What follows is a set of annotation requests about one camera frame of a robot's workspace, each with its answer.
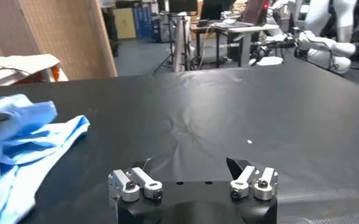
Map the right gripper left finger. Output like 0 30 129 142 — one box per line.
107 166 164 203

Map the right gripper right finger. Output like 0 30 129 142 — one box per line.
226 157 279 201

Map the light blue t-shirt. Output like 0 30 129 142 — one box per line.
0 93 91 224

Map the white cloth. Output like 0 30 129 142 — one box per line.
0 54 61 86

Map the large black table cover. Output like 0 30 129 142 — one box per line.
0 60 359 224

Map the bamboo folding screen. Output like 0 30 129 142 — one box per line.
0 0 118 82

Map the black tripod stand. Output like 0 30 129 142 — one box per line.
153 13 176 74

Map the white standing desk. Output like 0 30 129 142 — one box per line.
227 24 280 68

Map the white board panel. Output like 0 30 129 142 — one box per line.
172 15 193 72

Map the white wheeled humanoid robot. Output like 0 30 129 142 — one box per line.
249 0 358 75

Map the brown wooden desk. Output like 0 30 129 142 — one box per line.
190 23 229 68

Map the black monitor on stand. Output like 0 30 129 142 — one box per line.
168 0 198 15

